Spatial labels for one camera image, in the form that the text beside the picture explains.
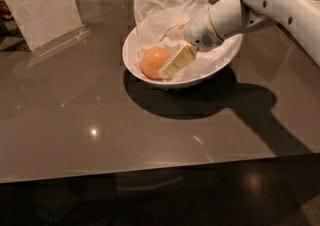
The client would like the clear acrylic sign holder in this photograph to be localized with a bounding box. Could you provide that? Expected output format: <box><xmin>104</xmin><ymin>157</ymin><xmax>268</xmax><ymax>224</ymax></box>
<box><xmin>5</xmin><ymin>0</ymin><xmax>89</xmax><ymax>57</ymax></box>

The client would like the white paper napkin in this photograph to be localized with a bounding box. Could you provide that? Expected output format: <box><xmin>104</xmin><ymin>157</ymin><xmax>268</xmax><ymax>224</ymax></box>
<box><xmin>133</xmin><ymin>0</ymin><xmax>231</xmax><ymax>83</ymax></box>

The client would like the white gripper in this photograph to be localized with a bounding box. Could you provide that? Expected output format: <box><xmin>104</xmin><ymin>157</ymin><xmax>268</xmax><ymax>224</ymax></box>
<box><xmin>158</xmin><ymin>0</ymin><xmax>248</xmax><ymax>79</ymax></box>

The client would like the orange fruit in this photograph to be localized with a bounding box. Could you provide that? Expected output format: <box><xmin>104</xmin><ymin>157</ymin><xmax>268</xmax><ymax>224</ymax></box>
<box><xmin>140</xmin><ymin>47</ymin><xmax>170</xmax><ymax>79</ymax></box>

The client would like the white ceramic bowl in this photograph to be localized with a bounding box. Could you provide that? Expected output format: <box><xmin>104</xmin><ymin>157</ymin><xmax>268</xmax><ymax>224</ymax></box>
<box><xmin>122</xmin><ymin>29</ymin><xmax>244</xmax><ymax>89</ymax></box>

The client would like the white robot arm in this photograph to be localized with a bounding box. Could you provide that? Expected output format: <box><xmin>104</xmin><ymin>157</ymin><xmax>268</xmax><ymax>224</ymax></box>
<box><xmin>159</xmin><ymin>0</ymin><xmax>320</xmax><ymax>79</ymax></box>

